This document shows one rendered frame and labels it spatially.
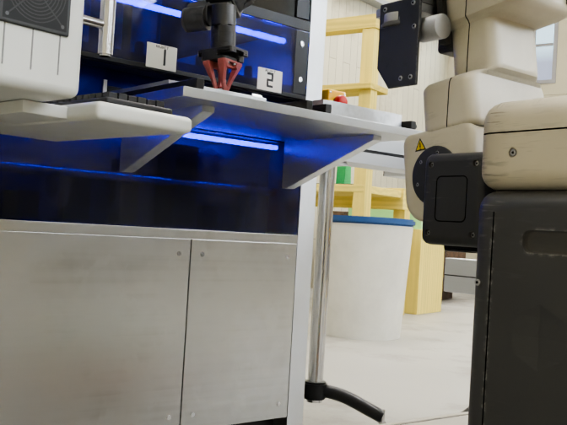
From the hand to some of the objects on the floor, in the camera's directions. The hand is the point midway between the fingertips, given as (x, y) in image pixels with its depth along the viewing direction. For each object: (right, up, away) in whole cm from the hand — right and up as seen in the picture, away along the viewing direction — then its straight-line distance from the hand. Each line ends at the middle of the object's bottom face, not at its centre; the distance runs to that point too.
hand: (221, 89), depth 182 cm
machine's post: (+15, -95, +44) cm, 106 cm away
